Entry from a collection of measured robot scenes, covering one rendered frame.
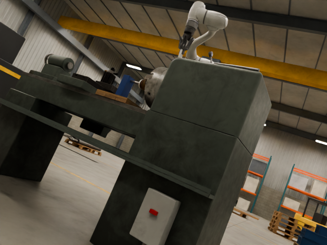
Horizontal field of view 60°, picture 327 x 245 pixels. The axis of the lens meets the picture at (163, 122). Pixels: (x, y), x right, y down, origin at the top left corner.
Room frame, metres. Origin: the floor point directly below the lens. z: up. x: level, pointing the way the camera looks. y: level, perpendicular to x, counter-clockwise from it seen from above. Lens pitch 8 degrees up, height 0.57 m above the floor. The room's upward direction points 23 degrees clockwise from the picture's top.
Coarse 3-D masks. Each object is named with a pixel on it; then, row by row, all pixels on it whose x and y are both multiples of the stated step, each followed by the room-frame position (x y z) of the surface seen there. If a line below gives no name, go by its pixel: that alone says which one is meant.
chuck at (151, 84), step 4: (156, 68) 1.93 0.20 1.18; (160, 68) 1.93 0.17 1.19; (164, 68) 1.93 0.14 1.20; (152, 72) 1.91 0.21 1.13; (156, 72) 1.89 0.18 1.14; (160, 72) 1.88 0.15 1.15; (156, 76) 1.87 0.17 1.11; (160, 76) 1.86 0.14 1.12; (148, 80) 1.90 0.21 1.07; (152, 80) 1.88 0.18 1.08; (156, 80) 1.86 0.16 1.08; (148, 84) 1.89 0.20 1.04; (152, 84) 1.88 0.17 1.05; (156, 84) 1.86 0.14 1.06; (148, 88) 1.90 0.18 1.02; (152, 88) 1.88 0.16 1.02; (152, 92) 1.88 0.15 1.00; (148, 96) 1.92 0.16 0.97; (152, 96) 1.90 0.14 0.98; (148, 100) 1.94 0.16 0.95; (152, 100) 1.92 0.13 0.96; (148, 104) 1.98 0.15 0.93
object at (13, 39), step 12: (0, 24) 5.63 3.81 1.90; (0, 36) 5.72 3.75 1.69; (12, 36) 5.88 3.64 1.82; (0, 48) 5.81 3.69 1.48; (12, 48) 5.98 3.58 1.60; (0, 60) 5.52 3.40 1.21; (12, 60) 6.08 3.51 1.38; (0, 72) 5.61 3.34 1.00; (12, 72) 5.78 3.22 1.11; (0, 84) 5.70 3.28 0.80; (12, 84) 5.87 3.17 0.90; (0, 96) 5.80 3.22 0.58
